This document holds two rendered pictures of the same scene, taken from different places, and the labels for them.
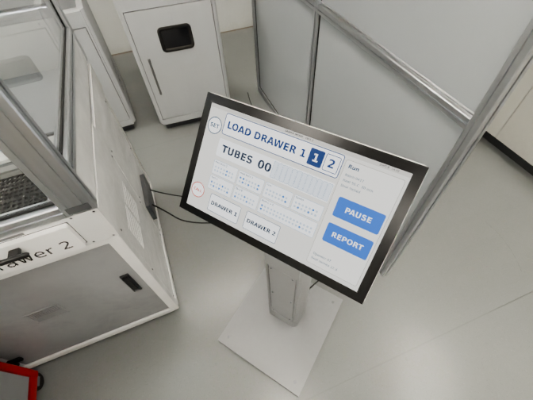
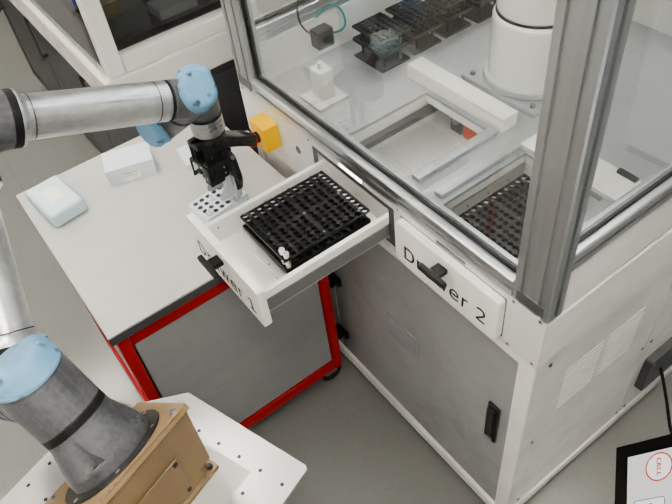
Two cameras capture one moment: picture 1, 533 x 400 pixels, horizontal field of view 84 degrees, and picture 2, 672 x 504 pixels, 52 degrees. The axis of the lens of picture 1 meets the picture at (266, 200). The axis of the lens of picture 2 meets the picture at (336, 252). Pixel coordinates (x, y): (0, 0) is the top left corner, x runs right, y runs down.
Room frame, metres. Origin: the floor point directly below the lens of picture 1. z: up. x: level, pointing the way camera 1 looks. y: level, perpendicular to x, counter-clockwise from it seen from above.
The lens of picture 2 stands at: (0.05, -0.11, 1.91)
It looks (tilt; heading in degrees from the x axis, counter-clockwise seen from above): 47 degrees down; 78
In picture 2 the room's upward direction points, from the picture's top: 8 degrees counter-clockwise
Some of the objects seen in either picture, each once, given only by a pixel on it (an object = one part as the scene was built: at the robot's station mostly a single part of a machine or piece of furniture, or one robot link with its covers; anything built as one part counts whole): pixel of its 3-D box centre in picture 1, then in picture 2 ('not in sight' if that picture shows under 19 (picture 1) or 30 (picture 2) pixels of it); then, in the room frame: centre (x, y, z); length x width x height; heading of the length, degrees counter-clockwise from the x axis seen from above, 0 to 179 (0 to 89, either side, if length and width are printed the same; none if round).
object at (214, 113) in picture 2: not in sight; (197, 94); (0.07, 1.17, 1.11); 0.09 x 0.08 x 0.11; 38
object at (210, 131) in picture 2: not in sight; (207, 124); (0.07, 1.17, 1.03); 0.08 x 0.08 x 0.05
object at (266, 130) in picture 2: not in sight; (264, 133); (0.20, 1.30, 0.88); 0.07 x 0.05 x 0.07; 109
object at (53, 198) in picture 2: not in sight; (56, 200); (-0.35, 1.38, 0.78); 0.15 x 0.10 x 0.04; 117
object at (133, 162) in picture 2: not in sight; (129, 163); (-0.15, 1.44, 0.79); 0.13 x 0.09 x 0.05; 2
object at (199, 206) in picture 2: not in sight; (219, 204); (0.04, 1.19, 0.78); 0.12 x 0.08 x 0.04; 28
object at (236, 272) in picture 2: not in sight; (227, 267); (0.03, 0.89, 0.87); 0.29 x 0.02 x 0.11; 109
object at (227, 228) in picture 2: not in sight; (309, 222); (0.22, 0.96, 0.86); 0.40 x 0.26 x 0.06; 19
